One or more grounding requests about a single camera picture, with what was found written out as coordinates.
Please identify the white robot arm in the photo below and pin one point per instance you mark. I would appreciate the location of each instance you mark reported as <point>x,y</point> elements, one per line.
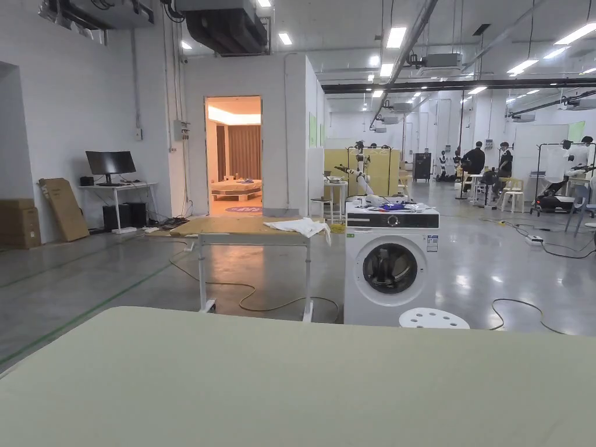
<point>356,174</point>

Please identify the white cloth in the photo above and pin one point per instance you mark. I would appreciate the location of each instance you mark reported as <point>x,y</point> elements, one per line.
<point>300,226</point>

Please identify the low wooden bed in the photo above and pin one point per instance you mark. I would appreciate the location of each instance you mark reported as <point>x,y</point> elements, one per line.
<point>236,187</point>

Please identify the white washing machine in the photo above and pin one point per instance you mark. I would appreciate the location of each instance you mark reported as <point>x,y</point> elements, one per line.
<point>392,270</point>

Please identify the black cabinet on wheels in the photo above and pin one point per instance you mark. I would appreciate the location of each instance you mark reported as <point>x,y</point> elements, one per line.
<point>422,166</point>

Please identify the bed with pale green sheet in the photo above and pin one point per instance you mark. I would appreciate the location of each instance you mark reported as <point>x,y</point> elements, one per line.
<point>288,386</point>

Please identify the white desk with black monitor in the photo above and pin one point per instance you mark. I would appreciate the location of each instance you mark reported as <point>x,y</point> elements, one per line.
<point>111,186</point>

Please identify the flat brown carton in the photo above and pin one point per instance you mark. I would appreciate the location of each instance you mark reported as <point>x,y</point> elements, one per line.
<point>63,209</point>

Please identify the white power strip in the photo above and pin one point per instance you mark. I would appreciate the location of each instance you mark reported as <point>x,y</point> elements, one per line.
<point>534,240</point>

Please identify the stacked brown cartons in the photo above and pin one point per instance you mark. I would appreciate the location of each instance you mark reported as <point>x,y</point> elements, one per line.
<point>18,223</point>

